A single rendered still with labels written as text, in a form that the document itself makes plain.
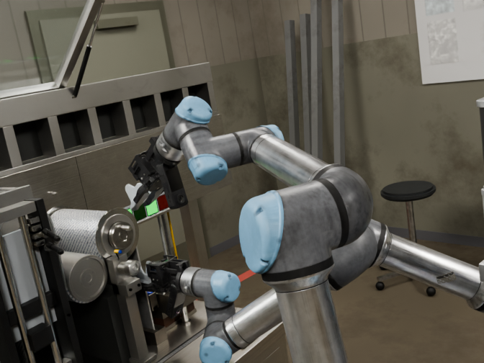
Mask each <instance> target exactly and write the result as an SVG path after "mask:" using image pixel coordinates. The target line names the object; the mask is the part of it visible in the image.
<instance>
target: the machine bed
mask: <svg viewBox="0 0 484 363"><path fill-rule="evenodd" d="M194 308H196V310H197V312H196V313H194V314H192V315H191V316H189V318H190V319H191V320H192V322H191V323H190V324H189V325H186V326H183V325H181V323H179V324H178V325H176V326H174V327H173V328H172V329H170V330H169V331H167V332H166V333H167V337H168V338H167V340H165V341H163V342H162V343H161V344H159V345H158V346H156V345H153V344H148V343H146V344H147V348H148V352H151V353H154V354H156V355H157V358H156V359H154V360H153V361H152V362H150V363H156V362H157V361H158V360H160V359H161V358H163V357H164V356H166V355H167V354H168V353H169V352H171V351H173V350H174V349H175V348H176V347H178V346H179V345H181V344H183V343H184V342H185V341H186V340H188V339H190V338H191V337H192V336H193V335H195V334H196V333H198V332H199V331H201V330H202V329H203V328H205V327H206V325H207V314H206V310H205V302H204V301H199V300H195V301H194ZM285 334H286V333H285V329H284V324H283V321H282V322H281V323H280V324H278V325H277V326H275V327H273V328H272V329H270V330H269V331H267V332H266V333H264V334H263V335H261V336H260V337H258V338H257V339H256V340H254V341H253V342H252V343H250V344H249V345H248V346H247V347H246V348H245V349H240V350H238V351H237V352H236V353H234V354H232V358H231V360H230V361H229V363H252V362H254V361H255V360H256V359H257V358H258V357H260V356H261V355H262V354H263V353H264V352H265V351H266V350H267V349H268V348H270V347H271V346H272V345H273V344H275V343H276V342H277V341H278V340H279V339H280V338H282V337H283V336H284V335H285ZM203 336H204V334H202V335H201V336H200V337H198V338H197V339H195V340H194V341H193V342H192V343H190V344H189V345H187V346H185V347H184V348H183V349H182V350H181V351H179V352H177V353H176V354H175V355H173V356H172V357H171V358H169V359H168V360H166V361H165V362H164V363H202V362H201V360H200V343H201V341H202V338H203ZM81 354H82V357H83V361H84V363H113V362H108V361H106V360H103V359H99V358H96V357H93V356H89V355H87V354H83V353H81ZM34 356H35V361H36V363H55V360H54V357H53V352H52V349H51V346H50V345H49V346H47V347H45V348H44V349H42V350H40V351H39V352H37V353H35V354H34Z"/></svg>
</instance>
